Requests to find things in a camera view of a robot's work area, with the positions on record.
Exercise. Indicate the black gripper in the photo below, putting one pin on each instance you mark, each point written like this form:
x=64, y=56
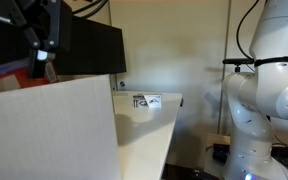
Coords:
x=47, y=26

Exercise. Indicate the red and blue product box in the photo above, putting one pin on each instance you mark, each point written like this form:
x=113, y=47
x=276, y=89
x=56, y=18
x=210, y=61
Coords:
x=14, y=75

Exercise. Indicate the small white picture box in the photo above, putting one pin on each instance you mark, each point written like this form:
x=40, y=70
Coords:
x=147, y=100

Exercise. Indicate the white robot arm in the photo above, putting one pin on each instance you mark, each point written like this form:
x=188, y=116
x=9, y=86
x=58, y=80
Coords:
x=255, y=97

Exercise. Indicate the white cardboard storage box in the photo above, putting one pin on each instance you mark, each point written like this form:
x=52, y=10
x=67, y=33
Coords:
x=61, y=131

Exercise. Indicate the black electronics box on floor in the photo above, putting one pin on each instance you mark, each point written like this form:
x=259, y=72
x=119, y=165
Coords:
x=220, y=152

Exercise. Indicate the black computer monitor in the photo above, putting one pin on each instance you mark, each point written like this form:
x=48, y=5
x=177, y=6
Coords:
x=95, y=48

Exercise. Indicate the black camera on stand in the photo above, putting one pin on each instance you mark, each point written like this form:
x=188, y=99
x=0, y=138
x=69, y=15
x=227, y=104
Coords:
x=237, y=62

